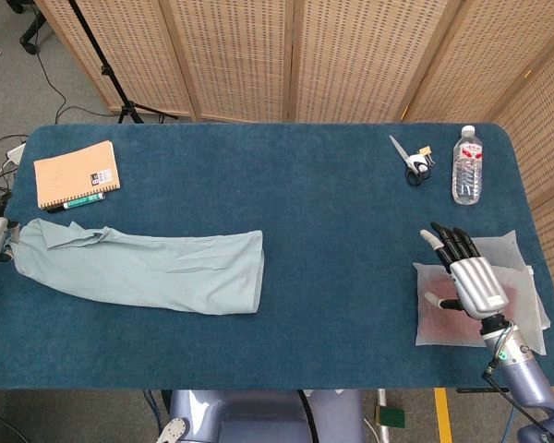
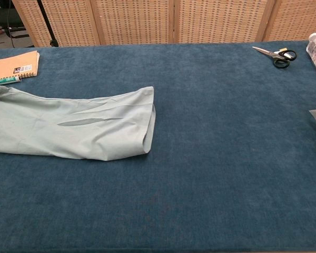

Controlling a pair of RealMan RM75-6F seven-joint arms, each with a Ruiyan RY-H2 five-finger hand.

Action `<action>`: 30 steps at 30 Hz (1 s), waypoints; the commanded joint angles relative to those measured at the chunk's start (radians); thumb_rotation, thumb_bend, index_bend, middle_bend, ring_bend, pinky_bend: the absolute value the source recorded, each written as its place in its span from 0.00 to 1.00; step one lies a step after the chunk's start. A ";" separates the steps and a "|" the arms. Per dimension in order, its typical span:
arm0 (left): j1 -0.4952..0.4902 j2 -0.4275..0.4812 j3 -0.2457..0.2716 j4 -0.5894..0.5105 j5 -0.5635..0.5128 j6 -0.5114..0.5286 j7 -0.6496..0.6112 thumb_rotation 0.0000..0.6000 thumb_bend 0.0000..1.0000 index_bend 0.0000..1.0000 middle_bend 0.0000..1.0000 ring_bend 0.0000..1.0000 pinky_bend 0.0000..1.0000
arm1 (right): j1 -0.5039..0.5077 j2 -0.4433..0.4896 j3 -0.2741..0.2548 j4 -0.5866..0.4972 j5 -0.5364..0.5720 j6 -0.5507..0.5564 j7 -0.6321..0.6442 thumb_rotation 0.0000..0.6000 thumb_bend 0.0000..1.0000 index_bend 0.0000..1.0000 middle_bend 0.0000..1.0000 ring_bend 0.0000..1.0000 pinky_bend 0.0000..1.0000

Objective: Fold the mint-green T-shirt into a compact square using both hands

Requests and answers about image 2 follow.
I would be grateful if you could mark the tan spiral notebook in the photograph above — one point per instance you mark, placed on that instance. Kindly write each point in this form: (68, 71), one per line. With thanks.
(5, 66)

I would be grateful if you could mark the woven rattan screen panel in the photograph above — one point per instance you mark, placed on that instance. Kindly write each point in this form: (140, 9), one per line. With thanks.
(221, 23)
(68, 23)
(297, 21)
(134, 23)

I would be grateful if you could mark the blue velvet table cover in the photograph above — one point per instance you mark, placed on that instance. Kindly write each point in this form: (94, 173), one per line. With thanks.
(200, 171)

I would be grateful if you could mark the black office chair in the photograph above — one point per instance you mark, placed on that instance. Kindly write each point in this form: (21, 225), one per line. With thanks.
(0, 17)

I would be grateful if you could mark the black tripod stand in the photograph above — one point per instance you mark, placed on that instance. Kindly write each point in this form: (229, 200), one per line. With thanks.
(46, 19)

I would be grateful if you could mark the light green t-shirt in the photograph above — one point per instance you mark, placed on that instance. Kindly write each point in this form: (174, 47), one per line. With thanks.
(68, 126)

